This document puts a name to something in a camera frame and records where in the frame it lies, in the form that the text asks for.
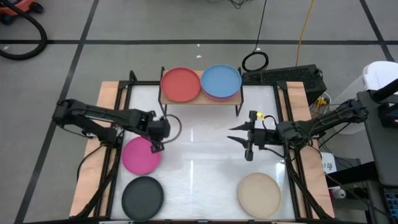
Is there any white bin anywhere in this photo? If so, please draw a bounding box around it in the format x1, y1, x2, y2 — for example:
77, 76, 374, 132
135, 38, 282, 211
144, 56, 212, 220
335, 60, 398, 134

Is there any black vacuum hose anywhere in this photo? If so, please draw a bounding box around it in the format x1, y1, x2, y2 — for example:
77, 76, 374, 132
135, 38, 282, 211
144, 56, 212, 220
0, 0, 49, 61

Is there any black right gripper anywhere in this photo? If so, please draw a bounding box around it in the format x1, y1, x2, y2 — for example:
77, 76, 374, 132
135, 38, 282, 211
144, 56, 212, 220
227, 110, 282, 162

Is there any red plate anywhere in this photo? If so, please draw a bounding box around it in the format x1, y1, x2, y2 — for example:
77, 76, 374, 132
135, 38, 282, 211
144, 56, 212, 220
160, 67, 202, 103

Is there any purple plate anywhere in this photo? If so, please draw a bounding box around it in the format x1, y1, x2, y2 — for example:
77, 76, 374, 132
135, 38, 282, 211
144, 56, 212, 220
203, 91, 241, 101

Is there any black plate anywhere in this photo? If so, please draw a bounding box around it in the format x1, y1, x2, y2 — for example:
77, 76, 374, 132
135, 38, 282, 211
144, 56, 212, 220
121, 175, 165, 222

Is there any blue plate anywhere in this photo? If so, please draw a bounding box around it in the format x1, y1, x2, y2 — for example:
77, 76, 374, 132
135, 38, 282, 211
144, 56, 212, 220
200, 64, 243, 98

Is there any backlit keyboard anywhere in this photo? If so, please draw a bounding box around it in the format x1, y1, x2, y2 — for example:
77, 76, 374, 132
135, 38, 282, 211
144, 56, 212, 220
384, 188, 398, 220

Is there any white paper label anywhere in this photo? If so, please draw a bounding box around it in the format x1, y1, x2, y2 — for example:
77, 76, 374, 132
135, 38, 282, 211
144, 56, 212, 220
320, 151, 338, 175

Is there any wooden shelf with black legs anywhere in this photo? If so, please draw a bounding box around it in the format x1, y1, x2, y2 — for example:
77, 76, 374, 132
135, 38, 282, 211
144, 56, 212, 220
157, 66, 244, 118

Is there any orange vacuum cleaner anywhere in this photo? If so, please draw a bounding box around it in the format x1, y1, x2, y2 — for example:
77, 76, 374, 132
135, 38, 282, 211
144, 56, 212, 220
0, 0, 44, 26

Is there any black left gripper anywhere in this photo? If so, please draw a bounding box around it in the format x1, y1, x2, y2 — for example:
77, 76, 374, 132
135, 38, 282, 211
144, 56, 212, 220
143, 109, 172, 154

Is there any grey desk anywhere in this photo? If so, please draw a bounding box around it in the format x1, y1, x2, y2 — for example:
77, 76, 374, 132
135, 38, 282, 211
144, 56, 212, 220
356, 90, 398, 187

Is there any yellow hanging cable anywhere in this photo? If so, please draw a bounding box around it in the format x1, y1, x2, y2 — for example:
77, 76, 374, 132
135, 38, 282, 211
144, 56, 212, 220
295, 0, 317, 67

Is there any black hanging cable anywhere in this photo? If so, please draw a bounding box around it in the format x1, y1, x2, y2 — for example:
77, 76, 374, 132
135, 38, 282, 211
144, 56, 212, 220
241, 0, 270, 73

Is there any magenta plate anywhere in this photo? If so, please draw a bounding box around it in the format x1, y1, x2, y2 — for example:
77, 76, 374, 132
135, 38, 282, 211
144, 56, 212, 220
121, 136, 162, 175

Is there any beige plate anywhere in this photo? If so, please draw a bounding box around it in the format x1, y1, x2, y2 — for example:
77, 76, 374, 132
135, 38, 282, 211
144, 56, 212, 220
238, 172, 282, 218

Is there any black metal table frame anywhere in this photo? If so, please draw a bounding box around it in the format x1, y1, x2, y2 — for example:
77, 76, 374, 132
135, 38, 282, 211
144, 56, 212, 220
74, 70, 335, 224

